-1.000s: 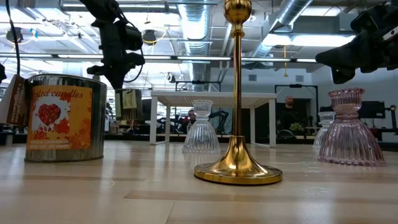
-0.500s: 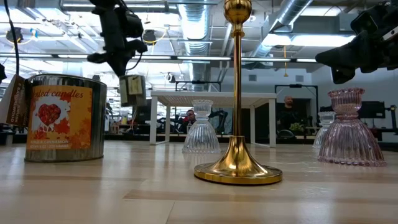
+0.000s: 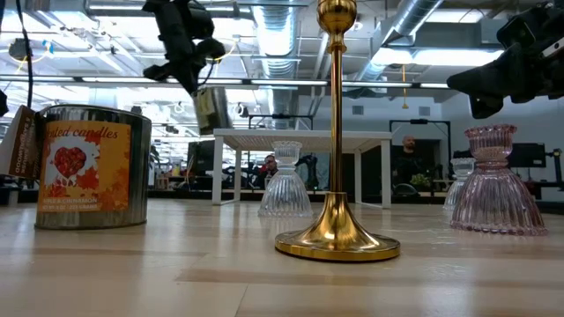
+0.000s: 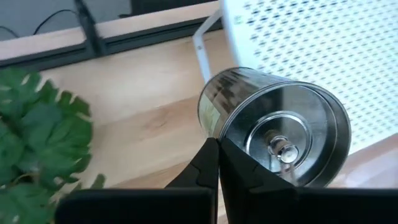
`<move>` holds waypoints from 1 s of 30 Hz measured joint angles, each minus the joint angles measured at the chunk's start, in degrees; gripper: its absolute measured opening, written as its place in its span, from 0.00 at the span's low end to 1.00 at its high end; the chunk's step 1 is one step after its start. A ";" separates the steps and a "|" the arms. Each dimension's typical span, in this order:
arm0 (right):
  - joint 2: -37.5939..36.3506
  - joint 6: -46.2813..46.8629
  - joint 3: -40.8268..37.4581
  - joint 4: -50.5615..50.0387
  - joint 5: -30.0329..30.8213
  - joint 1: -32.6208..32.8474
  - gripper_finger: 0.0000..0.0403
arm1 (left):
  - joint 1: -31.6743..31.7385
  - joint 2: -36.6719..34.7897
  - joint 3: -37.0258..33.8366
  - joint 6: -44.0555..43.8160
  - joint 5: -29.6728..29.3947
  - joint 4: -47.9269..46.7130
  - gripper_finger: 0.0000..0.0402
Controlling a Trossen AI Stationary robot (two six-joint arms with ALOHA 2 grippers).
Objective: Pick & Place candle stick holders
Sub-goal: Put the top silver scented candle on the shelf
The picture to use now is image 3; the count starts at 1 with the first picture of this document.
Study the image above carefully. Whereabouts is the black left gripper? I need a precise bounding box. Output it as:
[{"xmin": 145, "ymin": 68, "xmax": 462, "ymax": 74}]
[{"xmin": 143, "ymin": 0, "xmax": 216, "ymax": 96}]

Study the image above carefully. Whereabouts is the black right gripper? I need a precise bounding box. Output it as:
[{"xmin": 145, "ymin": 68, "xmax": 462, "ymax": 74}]
[{"xmin": 447, "ymin": 0, "xmax": 564, "ymax": 120}]

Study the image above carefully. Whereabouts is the clear ribbed glass candle holder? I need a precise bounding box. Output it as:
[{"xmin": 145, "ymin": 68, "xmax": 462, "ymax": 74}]
[
  {"xmin": 257, "ymin": 140, "xmax": 315, "ymax": 218},
  {"xmin": 442, "ymin": 157, "xmax": 477, "ymax": 211}
]

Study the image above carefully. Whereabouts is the pink ribbed glass candle holder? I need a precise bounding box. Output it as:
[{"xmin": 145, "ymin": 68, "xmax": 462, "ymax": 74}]
[{"xmin": 449, "ymin": 123, "xmax": 549, "ymax": 237}]

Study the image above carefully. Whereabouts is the scented candle tin orange label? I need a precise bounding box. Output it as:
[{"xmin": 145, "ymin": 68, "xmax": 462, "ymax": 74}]
[{"xmin": 33, "ymin": 104, "xmax": 153, "ymax": 231}]

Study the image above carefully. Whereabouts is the gold metal candlestick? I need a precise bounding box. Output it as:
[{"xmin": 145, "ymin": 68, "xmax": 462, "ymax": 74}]
[{"xmin": 274, "ymin": 0, "xmax": 401, "ymax": 263}]

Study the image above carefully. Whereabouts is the brown white paper hang tag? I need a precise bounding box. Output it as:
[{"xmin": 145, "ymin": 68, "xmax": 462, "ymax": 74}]
[{"xmin": 0, "ymin": 105, "xmax": 41, "ymax": 180}]

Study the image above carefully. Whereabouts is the long ceiling light strip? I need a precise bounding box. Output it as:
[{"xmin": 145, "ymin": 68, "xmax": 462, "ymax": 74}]
[{"xmin": 0, "ymin": 75, "xmax": 450, "ymax": 90}]

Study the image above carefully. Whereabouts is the olive grey flat pad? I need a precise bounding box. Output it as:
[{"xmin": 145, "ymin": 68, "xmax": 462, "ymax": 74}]
[{"xmin": 192, "ymin": 86, "xmax": 234, "ymax": 136}]

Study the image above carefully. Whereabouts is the rectangular ceiling light panel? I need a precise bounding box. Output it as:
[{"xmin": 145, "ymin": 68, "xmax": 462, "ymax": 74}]
[{"xmin": 374, "ymin": 47, "xmax": 504, "ymax": 68}]

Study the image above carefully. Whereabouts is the black computer monitor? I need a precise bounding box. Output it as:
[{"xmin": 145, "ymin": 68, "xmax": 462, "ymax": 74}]
[{"xmin": 510, "ymin": 143, "xmax": 547, "ymax": 169}]

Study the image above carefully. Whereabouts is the dark computer monitor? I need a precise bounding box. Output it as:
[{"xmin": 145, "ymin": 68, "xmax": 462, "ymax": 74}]
[{"xmin": 187, "ymin": 139, "xmax": 216, "ymax": 177}]

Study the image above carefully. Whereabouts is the gold hanging pendant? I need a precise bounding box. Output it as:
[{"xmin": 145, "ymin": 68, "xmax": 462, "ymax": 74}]
[{"xmin": 400, "ymin": 64, "xmax": 410, "ymax": 110}]

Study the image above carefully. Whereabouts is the person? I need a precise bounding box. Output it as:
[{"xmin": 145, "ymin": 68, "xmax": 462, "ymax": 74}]
[
  {"xmin": 262, "ymin": 153, "xmax": 279, "ymax": 188},
  {"xmin": 393, "ymin": 135, "xmax": 427, "ymax": 186}
]

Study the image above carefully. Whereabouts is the white metal shelf riser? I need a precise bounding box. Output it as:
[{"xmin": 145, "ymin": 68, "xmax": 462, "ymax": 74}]
[{"xmin": 211, "ymin": 128, "xmax": 393, "ymax": 210}]

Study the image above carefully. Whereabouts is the grey bin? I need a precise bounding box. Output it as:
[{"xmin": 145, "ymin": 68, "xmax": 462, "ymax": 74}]
[{"xmin": 0, "ymin": 184, "xmax": 21, "ymax": 206}]

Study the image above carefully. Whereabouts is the black ceiling device yellow cable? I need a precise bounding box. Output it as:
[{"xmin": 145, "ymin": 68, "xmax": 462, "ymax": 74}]
[
  {"xmin": 7, "ymin": 37, "xmax": 55, "ymax": 63},
  {"xmin": 197, "ymin": 38, "xmax": 237, "ymax": 62}
]

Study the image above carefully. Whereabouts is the black metal station frame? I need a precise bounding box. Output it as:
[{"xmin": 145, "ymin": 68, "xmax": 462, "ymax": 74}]
[
  {"xmin": 389, "ymin": 118, "xmax": 453, "ymax": 188},
  {"xmin": 249, "ymin": 113, "xmax": 315, "ymax": 131}
]

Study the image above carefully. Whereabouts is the silver ribbed ventilation duct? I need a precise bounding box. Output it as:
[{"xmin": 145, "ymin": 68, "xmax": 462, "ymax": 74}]
[
  {"xmin": 352, "ymin": 0, "xmax": 444, "ymax": 85},
  {"xmin": 253, "ymin": 0, "xmax": 301, "ymax": 129}
]

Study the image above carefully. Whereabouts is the black hanging arm cable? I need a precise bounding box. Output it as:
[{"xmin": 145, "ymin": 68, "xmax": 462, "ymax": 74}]
[{"xmin": 15, "ymin": 0, "xmax": 34, "ymax": 109}]

